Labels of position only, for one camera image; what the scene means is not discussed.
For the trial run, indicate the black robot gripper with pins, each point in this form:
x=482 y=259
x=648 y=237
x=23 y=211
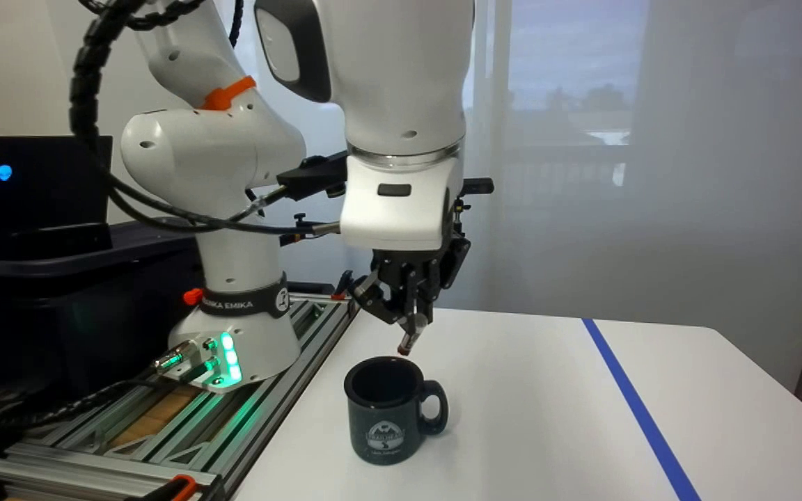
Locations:
x=413 y=280

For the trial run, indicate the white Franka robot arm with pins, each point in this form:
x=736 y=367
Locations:
x=397 y=71

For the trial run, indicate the dark green ceramic mug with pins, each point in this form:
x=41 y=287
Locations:
x=390 y=410

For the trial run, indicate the blue tape line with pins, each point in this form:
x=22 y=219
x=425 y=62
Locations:
x=672 y=468

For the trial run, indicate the black control box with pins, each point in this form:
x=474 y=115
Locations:
x=51 y=198

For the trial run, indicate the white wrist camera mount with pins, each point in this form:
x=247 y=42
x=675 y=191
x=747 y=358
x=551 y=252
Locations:
x=400 y=204

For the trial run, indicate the aluminium extrusion base frame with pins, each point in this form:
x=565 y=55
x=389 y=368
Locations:
x=162 y=429

